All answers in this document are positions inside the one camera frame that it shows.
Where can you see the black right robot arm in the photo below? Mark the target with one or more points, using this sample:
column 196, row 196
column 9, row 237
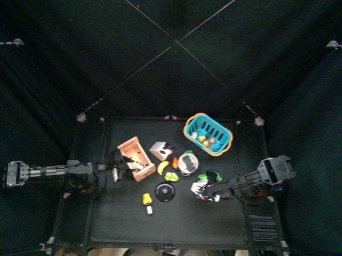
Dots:
column 263, row 175

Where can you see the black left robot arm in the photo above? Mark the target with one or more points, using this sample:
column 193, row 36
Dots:
column 54, row 170

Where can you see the wooden toy toolbox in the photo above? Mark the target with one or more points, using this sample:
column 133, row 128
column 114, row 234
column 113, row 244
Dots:
column 138, row 158

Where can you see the yellow toy nut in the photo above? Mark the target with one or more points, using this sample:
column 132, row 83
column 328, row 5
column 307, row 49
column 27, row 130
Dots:
column 148, row 199

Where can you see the bright green toy piece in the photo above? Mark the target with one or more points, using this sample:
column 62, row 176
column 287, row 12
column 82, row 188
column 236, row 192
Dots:
column 204, row 176

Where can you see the black round toy piece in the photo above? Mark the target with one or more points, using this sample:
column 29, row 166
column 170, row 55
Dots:
column 213, row 174

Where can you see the light green toy vegetable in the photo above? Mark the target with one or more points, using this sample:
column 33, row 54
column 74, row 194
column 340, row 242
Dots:
column 172, row 177

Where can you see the white wooden cube block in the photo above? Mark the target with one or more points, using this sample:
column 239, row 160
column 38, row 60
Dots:
column 158, row 150

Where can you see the yellow toy banana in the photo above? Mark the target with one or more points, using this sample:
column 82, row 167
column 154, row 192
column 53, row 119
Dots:
column 164, row 167

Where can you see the black round toy pan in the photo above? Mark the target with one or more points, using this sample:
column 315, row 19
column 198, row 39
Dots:
column 165, row 192

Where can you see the orange toy carrot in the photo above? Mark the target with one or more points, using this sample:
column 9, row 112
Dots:
column 176, row 162

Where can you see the white toy bolt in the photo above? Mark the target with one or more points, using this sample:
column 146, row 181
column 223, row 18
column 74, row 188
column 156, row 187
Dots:
column 150, row 210

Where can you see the small yellow toy ball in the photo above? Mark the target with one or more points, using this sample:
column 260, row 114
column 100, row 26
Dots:
column 207, row 144

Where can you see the orange toy fruit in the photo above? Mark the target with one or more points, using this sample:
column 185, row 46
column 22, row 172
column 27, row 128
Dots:
column 213, row 140

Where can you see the yellow toy fruit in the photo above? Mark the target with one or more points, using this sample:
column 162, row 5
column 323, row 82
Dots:
column 202, row 138

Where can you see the white toy egg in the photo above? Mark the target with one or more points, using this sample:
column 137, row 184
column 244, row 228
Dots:
column 194, row 135

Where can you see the teal basket with orange rim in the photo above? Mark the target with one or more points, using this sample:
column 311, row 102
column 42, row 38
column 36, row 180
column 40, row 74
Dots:
column 208, row 134

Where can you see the grey frame corner bracket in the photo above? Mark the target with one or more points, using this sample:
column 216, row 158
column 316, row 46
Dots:
column 17, row 42
column 260, row 121
column 333, row 44
column 81, row 117

